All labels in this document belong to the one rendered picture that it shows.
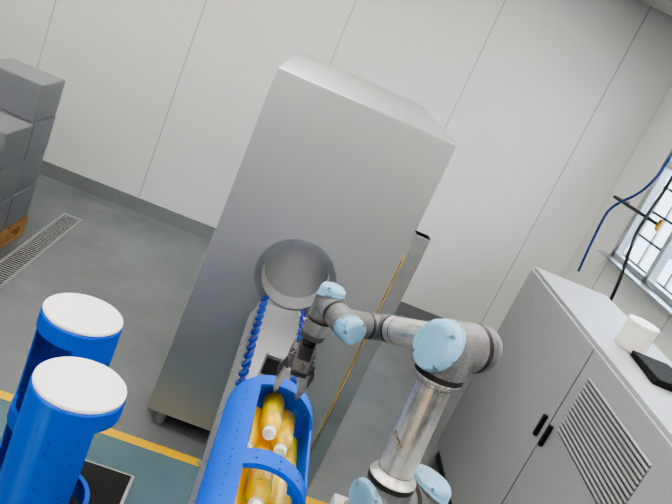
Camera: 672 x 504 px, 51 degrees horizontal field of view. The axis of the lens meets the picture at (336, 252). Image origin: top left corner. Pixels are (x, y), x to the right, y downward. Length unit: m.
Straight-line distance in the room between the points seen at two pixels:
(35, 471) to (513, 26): 5.21
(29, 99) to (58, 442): 3.12
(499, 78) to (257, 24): 2.12
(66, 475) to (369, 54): 4.69
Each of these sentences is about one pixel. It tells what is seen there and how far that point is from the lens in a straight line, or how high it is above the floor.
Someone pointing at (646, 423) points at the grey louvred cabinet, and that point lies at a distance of 3.00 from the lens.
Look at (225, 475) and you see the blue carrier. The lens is 1.85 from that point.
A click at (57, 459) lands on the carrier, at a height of 0.86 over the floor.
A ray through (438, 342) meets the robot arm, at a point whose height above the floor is 1.77.
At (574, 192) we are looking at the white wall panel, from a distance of 6.77.
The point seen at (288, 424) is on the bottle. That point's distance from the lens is 2.23.
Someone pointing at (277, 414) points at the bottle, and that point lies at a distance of 2.17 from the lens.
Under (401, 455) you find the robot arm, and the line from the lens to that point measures 1.66.
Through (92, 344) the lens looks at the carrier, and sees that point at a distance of 2.54.
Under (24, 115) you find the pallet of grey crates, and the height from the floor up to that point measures 0.96.
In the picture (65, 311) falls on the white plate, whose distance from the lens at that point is 2.61.
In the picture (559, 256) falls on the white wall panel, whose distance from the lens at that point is 6.91.
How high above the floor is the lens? 2.30
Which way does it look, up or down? 17 degrees down
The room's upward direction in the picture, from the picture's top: 24 degrees clockwise
